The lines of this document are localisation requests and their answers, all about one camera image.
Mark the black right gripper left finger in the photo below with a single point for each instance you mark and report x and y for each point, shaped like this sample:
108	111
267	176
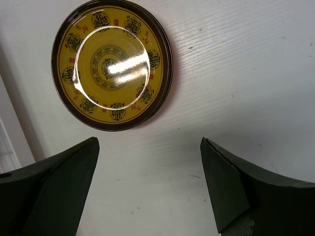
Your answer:
47	198

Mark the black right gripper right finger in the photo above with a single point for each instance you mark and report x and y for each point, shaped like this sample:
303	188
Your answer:
248	200

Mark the yellow patterned plate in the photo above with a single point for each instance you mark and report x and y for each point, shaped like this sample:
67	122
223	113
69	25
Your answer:
107	64

